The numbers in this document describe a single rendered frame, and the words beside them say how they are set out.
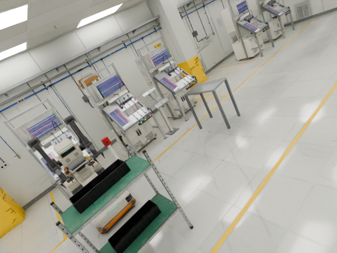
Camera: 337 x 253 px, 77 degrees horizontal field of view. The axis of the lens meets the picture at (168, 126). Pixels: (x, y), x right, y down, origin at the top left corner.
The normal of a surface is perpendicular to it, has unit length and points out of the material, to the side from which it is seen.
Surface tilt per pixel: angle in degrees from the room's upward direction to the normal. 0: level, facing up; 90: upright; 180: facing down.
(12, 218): 90
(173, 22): 90
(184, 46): 90
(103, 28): 90
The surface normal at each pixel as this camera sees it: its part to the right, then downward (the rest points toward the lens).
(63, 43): 0.56, 0.06
